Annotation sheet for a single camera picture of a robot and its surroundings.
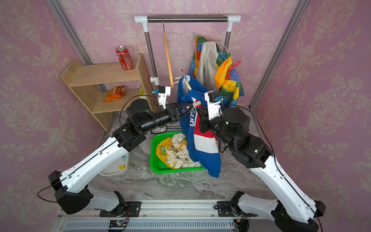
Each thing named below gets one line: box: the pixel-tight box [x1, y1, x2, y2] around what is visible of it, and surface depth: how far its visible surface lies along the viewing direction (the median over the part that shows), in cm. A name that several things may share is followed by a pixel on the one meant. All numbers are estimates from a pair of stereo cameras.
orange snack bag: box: [103, 85, 126, 103], surface depth 97 cm
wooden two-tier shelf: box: [59, 53, 159, 132], surface depth 90 cm
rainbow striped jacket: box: [188, 36, 245, 107], surface depth 73 cm
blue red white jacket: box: [177, 74, 221, 178], surface depth 63 cm
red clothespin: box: [230, 60, 242, 70], surface depth 66 cm
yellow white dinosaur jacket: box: [155, 133, 202, 169], surface depth 89 cm
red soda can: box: [115, 45, 135, 71], surface depth 77 cm
